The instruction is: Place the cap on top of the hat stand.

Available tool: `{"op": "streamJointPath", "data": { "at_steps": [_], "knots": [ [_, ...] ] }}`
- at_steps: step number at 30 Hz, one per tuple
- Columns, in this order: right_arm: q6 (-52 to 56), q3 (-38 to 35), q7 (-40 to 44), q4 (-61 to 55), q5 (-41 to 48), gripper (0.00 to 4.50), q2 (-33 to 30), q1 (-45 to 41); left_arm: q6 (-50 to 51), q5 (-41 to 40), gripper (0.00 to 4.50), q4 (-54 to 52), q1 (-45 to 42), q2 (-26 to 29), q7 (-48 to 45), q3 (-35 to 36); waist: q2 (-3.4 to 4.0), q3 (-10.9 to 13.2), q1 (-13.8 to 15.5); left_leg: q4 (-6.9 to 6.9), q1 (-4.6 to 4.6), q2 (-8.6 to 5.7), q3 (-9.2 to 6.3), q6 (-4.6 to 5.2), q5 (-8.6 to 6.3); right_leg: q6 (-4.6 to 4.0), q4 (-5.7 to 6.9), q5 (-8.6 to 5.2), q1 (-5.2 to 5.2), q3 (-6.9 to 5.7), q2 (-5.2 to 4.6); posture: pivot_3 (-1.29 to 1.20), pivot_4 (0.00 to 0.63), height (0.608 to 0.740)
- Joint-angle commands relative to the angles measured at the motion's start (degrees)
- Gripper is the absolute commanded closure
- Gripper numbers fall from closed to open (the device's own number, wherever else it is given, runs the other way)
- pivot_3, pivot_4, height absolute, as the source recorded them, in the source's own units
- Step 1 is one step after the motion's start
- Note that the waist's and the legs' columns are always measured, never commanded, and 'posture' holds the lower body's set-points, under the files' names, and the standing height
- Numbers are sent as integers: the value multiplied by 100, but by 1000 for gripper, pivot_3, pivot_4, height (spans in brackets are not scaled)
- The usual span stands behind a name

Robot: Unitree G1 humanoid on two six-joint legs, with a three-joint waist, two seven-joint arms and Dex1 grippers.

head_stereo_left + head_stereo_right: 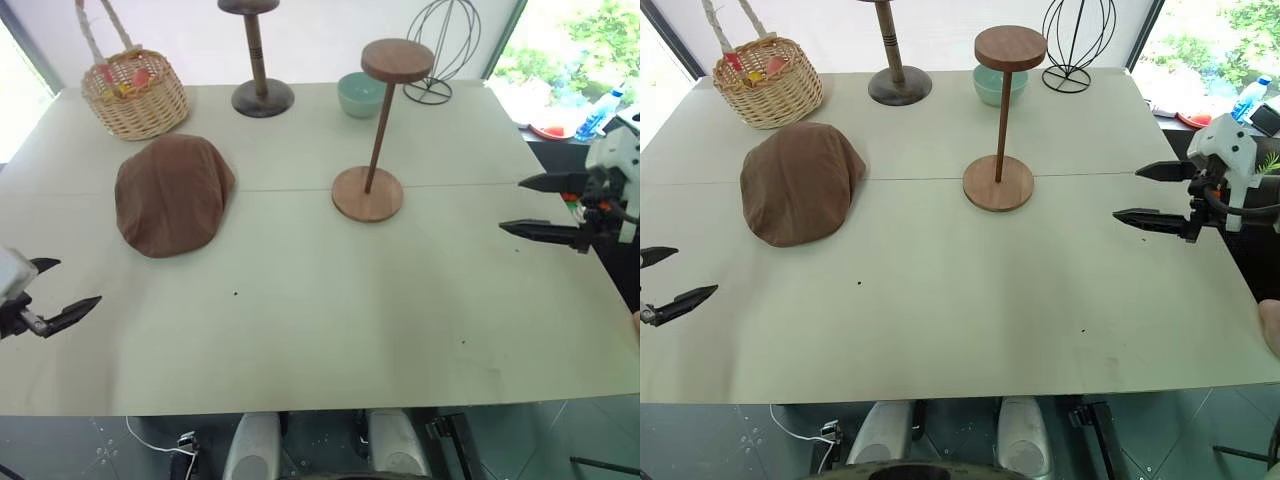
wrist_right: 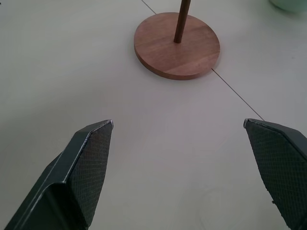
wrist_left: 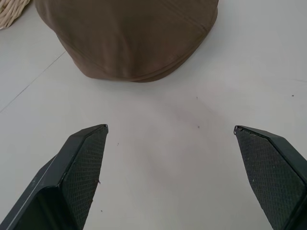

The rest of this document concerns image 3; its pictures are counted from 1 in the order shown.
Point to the brown fabric flat cap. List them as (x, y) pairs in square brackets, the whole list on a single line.
[(129, 38)]

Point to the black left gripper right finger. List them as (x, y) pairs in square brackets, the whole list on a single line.
[(271, 172)]

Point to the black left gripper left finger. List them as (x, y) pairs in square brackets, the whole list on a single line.
[(72, 177)]

